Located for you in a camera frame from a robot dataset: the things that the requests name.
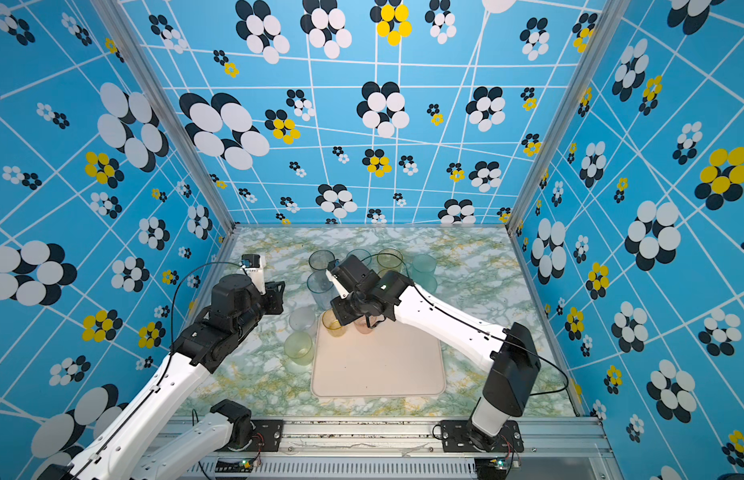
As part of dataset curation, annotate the short green cup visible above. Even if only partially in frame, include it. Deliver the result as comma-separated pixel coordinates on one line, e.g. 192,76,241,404
284,331,314,366

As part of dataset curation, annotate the short yellow cup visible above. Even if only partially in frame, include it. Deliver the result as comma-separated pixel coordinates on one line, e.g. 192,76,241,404
321,309,346,337

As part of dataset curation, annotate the tall frosted blue tumbler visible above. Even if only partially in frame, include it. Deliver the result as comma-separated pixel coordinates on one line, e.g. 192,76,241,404
348,248,373,266

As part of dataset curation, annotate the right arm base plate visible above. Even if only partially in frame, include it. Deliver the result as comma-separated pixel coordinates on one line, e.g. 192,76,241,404
434,420,525,455

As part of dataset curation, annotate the tall grey tumbler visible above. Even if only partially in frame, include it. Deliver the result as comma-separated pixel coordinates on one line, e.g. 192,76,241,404
308,249,336,271

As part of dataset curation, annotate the small green circuit board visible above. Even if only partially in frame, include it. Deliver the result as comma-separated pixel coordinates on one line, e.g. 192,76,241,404
215,459,258,474

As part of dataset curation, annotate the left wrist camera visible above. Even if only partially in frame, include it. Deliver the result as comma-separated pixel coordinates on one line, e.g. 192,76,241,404
240,254,266,295

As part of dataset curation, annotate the tall teal tumbler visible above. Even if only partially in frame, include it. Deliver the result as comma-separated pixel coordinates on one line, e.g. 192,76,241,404
412,272,438,295
411,254,437,276

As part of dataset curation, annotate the aluminium front rail frame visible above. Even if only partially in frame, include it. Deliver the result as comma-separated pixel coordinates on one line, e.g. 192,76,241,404
149,418,623,479

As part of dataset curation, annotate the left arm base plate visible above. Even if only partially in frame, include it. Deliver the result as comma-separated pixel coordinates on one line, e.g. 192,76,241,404
225,419,285,453

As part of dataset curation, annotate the beige plastic tray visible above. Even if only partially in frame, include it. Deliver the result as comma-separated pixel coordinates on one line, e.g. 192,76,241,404
311,321,446,398

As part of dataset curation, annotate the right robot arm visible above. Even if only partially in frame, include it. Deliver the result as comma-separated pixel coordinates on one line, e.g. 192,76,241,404
325,255,541,452

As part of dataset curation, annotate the short clear frosted cup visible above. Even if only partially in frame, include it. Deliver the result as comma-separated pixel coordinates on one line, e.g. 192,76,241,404
289,306,318,337

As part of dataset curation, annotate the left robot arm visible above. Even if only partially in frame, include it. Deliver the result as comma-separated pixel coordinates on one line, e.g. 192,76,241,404
40,269,286,479

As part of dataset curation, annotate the tall teal tumbler front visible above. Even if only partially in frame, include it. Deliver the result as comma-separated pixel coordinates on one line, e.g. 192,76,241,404
412,272,438,295

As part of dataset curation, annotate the tall teal tumbler rear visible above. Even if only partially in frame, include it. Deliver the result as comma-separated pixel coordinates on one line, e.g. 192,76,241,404
411,254,437,276

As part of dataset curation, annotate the tall light blue faceted tumbler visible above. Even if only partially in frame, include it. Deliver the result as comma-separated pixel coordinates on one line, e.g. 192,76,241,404
307,270,338,311

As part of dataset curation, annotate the short pink textured cup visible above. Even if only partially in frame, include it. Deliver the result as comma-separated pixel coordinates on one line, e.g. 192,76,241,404
354,316,379,335

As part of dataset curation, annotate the tall yellow-olive tumbler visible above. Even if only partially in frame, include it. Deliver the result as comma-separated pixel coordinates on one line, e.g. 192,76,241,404
376,248,404,276

